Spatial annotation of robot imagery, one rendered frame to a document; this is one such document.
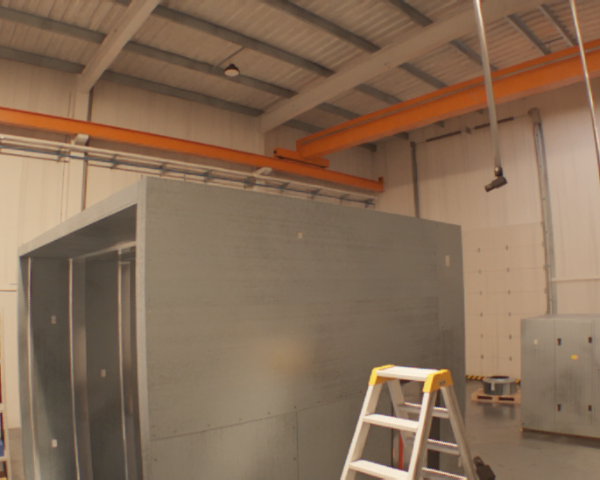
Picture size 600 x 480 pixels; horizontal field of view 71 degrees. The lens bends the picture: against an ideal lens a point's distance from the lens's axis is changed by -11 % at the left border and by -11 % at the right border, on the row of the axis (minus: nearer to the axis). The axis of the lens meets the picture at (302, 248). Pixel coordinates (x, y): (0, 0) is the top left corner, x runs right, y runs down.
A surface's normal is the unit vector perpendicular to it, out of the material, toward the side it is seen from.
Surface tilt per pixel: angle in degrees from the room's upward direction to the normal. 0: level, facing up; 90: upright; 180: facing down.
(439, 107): 90
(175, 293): 90
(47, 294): 90
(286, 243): 90
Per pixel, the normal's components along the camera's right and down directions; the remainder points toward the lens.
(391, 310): 0.67, -0.08
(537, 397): -0.74, -0.05
